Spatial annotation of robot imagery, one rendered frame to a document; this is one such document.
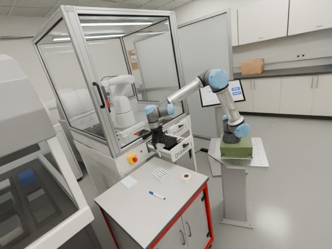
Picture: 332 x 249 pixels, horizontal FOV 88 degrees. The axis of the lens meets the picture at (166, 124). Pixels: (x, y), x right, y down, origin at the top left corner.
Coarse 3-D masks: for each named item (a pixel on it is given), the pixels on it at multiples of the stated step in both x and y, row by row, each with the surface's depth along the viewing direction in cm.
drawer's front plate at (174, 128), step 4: (184, 120) 191; (176, 124) 183; (180, 124) 187; (184, 124) 192; (172, 128) 179; (176, 128) 183; (180, 128) 188; (184, 128) 193; (176, 132) 184; (180, 132) 189
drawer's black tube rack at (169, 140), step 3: (168, 138) 162; (171, 138) 162; (174, 138) 160; (165, 141) 159; (168, 141) 157; (171, 141) 156; (180, 141) 159; (165, 144) 154; (168, 144) 152; (174, 144) 156; (177, 144) 156; (165, 147) 154; (171, 147) 152; (168, 150) 148
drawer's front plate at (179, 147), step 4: (192, 136) 154; (184, 140) 147; (188, 140) 150; (192, 140) 154; (180, 144) 143; (192, 144) 155; (172, 148) 138; (176, 148) 139; (180, 148) 143; (188, 148) 152; (172, 152) 136; (176, 152) 140; (180, 152) 144; (184, 152) 148; (172, 156) 137; (176, 156) 141; (180, 156) 145; (172, 160) 139
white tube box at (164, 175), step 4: (152, 172) 135; (156, 172) 134; (160, 172) 133; (164, 172) 132; (156, 176) 131; (160, 176) 129; (164, 176) 128; (168, 176) 131; (160, 180) 127; (164, 180) 129
